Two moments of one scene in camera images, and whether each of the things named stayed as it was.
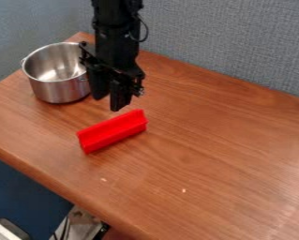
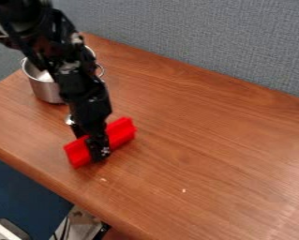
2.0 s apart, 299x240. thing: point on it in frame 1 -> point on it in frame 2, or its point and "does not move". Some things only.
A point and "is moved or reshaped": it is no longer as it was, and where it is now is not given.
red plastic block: (111, 130) is moved or reshaped
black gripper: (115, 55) -> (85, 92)
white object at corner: (4, 230) does not move
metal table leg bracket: (80, 226) does not move
